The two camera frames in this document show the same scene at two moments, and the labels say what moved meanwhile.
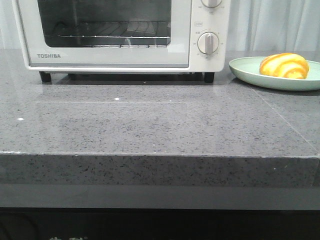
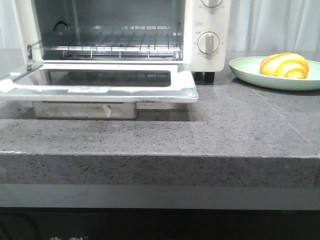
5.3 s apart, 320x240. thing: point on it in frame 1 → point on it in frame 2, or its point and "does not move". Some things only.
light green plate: x=246 y=70 does not move
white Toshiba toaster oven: x=124 y=36 does not move
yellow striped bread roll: x=285 y=64 does not move
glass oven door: x=106 y=33 → x=108 y=83
